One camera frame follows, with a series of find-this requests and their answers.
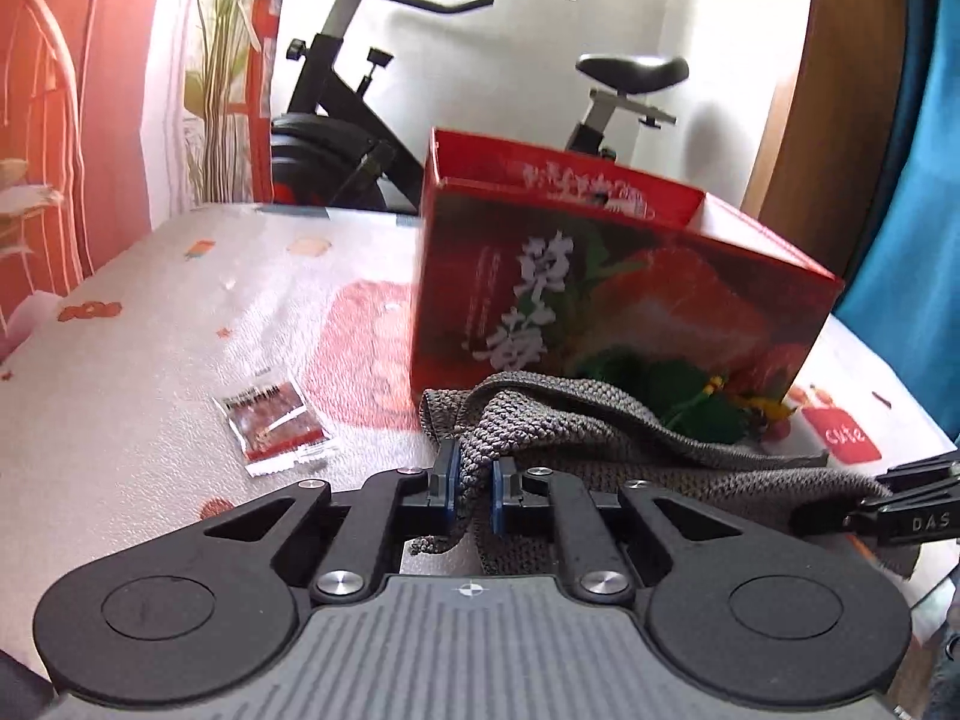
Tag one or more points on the green tasselled sachet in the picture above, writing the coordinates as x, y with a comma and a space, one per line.
712, 416

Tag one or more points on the blue cloth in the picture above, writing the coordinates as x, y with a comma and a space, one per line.
900, 240

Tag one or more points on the clear red snack packet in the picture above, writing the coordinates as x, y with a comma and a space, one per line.
270, 420

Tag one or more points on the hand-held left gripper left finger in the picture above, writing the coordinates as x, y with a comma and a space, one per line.
448, 484

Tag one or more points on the brown wooden board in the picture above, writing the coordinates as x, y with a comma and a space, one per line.
817, 90

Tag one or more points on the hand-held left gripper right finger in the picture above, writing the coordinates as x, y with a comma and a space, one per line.
499, 491

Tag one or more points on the black exercise bike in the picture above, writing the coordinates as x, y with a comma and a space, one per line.
330, 135

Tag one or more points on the red printed cardboard box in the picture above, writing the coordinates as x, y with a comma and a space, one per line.
480, 277

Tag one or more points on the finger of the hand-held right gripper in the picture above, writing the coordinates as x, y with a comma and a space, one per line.
919, 474
825, 517

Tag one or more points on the grey knitted cloth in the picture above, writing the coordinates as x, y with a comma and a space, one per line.
570, 450

